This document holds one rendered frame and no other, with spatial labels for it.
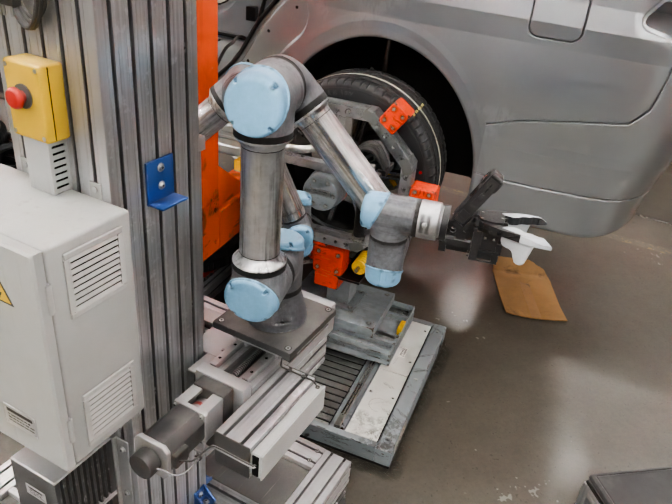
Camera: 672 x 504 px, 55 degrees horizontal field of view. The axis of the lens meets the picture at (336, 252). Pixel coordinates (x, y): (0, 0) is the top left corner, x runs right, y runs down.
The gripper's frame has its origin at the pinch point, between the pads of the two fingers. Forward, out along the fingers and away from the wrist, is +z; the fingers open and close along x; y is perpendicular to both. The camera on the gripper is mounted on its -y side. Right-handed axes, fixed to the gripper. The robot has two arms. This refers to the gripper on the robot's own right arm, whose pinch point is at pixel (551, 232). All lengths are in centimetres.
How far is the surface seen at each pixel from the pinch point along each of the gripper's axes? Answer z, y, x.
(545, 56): -1, -25, -106
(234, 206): -101, 45, -104
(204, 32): -104, -20, -75
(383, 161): -44, 12, -84
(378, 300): -44, 84, -132
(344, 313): -55, 86, -117
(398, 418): -24, 105, -82
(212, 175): -103, 28, -86
